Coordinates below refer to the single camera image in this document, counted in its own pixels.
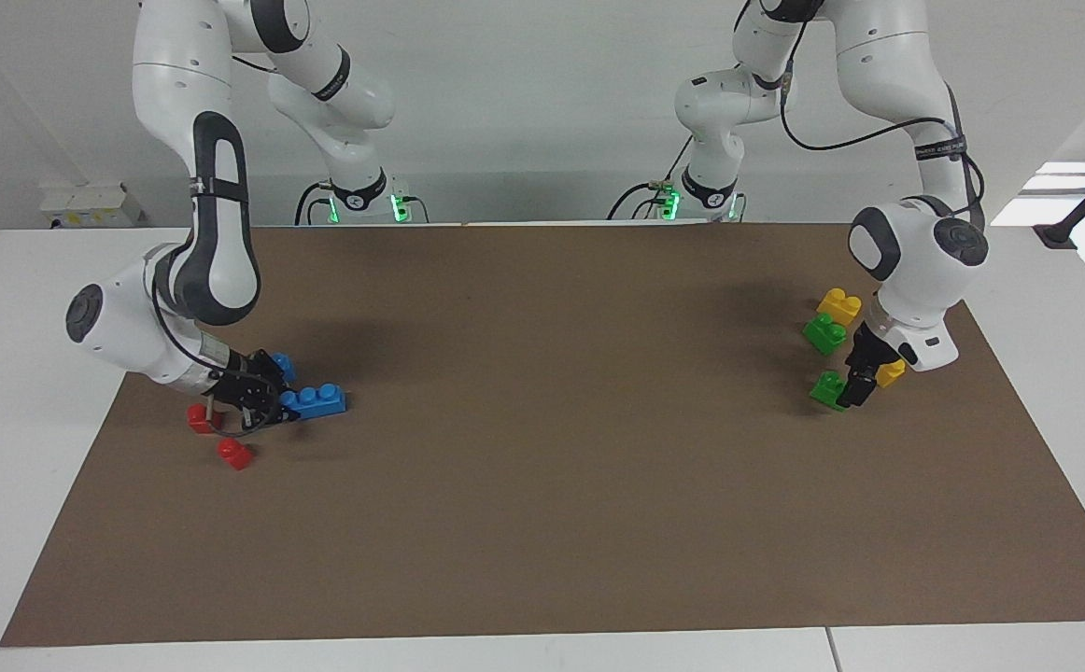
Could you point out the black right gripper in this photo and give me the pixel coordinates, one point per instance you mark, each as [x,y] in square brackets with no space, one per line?
[242,387]

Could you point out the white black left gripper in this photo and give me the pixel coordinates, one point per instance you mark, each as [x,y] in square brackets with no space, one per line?
[921,343]

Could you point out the blue three-stud toy brick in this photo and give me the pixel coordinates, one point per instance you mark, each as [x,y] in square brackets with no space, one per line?
[287,366]
[318,402]

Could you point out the green two-stud toy brick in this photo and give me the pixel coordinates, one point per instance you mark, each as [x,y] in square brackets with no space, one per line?
[823,390]
[824,334]

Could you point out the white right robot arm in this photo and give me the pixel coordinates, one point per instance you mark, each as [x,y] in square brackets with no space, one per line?
[178,84]

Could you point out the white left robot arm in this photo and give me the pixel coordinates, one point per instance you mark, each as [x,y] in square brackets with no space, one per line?
[888,65]

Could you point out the yellow two-stud toy brick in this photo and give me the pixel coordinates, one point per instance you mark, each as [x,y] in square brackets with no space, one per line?
[891,373]
[839,306]

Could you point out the red one-stud toy brick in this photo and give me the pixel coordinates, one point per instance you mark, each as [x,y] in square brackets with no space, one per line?
[199,418]
[236,454]

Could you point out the white box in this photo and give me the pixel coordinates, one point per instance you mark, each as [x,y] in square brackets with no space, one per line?
[90,205]

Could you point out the brown paper table mat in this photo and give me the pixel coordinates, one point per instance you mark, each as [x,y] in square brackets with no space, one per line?
[542,513]

